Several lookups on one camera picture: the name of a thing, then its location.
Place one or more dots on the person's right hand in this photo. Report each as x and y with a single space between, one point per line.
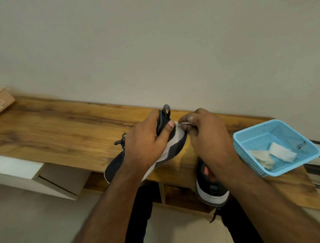
212 142

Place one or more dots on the white drawer unit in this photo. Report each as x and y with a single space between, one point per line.
17 167

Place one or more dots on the person's left hand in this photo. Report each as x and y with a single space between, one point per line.
142 147

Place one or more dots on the used wipe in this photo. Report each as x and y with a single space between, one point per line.
262 157

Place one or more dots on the black metal shoe rack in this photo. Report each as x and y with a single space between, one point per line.
313 169

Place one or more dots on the person's left forearm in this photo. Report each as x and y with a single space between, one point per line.
110 210

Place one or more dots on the beige perforated basket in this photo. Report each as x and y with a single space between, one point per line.
5 100

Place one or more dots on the person's right forearm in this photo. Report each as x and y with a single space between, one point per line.
267 207

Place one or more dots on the wooden table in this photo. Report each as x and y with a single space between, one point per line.
62 132

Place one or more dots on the blue plastic basket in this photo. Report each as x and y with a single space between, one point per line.
257 135

